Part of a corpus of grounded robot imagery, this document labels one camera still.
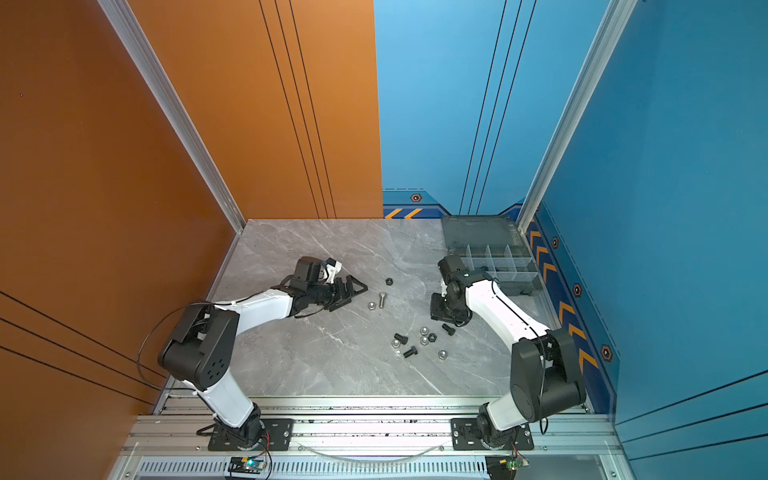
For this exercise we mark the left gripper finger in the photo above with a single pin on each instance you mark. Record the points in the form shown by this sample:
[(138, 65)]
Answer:
[(340, 299), (350, 286)]

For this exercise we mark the grey plastic organizer box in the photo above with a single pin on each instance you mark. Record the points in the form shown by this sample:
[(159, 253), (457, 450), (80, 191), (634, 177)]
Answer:
[(493, 244)]

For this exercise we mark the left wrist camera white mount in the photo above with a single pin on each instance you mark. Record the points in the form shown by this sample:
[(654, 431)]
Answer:
[(313, 271)]

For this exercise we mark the right aluminium frame post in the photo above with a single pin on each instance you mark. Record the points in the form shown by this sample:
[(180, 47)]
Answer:
[(610, 30)]

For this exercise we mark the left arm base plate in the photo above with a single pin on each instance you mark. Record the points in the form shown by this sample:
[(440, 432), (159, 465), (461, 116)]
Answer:
[(273, 434)]

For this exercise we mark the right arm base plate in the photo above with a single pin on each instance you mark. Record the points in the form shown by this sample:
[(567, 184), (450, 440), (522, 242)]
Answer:
[(475, 434)]

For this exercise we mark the right circuit board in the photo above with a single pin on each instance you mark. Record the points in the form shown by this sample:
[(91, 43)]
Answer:
[(505, 467)]

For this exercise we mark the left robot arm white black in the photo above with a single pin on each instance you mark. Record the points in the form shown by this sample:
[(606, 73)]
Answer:
[(199, 350)]

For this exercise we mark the aluminium front rail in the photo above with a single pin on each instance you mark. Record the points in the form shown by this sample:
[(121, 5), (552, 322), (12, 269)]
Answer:
[(367, 438)]

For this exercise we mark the left aluminium frame post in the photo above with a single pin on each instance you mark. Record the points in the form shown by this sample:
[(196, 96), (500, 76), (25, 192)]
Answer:
[(129, 31)]

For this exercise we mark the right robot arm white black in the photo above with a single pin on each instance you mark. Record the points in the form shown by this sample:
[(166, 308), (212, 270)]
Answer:
[(545, 376)]

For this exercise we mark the black bolt lower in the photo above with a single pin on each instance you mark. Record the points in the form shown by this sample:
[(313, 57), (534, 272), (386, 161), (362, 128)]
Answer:
[(411, 351)]

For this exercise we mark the green circuit board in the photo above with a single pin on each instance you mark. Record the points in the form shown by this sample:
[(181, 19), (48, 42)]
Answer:
[(253, 466)]

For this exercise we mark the aluminium frame post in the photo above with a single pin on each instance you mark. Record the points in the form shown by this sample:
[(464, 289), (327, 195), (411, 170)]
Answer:
[(610, 30), (129, 31)]

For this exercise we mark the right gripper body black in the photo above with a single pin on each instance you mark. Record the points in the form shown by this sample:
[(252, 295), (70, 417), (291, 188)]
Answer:
[(444, 309)]

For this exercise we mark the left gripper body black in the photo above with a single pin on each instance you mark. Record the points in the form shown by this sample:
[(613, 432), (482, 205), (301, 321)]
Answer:
[(321, 295)]

